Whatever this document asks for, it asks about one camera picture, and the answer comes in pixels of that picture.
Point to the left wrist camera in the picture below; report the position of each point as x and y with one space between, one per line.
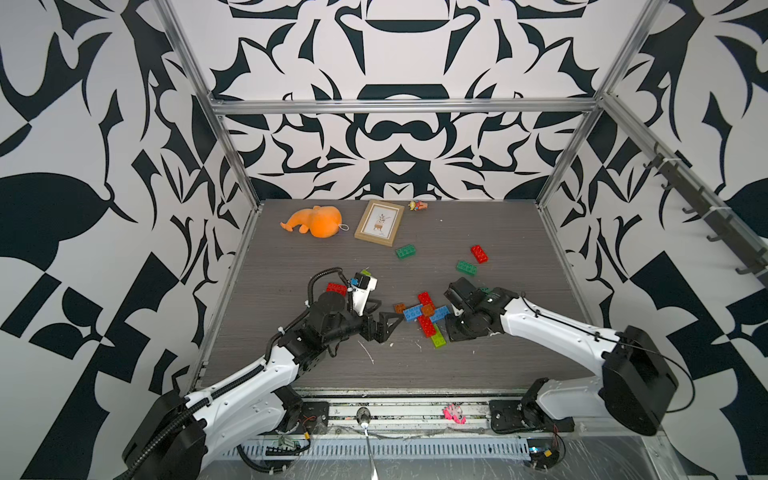
361 286

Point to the red lego brick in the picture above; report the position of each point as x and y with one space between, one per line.
479 254
337 288
425 299
426 326

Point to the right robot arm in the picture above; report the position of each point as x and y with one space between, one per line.
629 380

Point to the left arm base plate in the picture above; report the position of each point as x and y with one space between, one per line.
311 417

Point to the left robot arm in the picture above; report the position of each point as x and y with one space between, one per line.
181 435

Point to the metal spoon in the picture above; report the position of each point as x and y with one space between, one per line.
363 418

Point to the small toy figure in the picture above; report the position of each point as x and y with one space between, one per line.
417 205

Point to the orange plush toy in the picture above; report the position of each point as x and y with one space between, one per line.
320 221

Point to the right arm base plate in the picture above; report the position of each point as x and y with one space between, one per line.
516 416

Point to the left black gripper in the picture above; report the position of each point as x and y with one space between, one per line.
379 331

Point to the green lego brick right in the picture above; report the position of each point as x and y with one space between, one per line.
466 268

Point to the wall hook rack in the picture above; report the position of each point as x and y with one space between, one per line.
702 203

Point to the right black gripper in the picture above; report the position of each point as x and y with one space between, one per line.
452 335

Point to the blue lego brick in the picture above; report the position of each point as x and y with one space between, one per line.
413 313
440 314

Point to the pink toy on rail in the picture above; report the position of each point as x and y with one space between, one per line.
454 413

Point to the dark green lego brick centre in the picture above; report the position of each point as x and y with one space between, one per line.
406 251

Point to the lime lego brick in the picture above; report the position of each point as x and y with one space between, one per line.
437 338

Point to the wooden picture frame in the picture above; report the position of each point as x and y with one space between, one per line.
380 223

